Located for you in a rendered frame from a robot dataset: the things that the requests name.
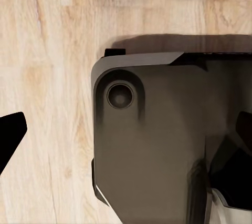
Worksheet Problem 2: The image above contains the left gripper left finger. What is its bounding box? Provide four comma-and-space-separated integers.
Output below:
0, 111, 27, 174

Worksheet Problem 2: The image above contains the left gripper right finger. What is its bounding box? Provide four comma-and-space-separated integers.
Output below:
235, 111, 252, 154

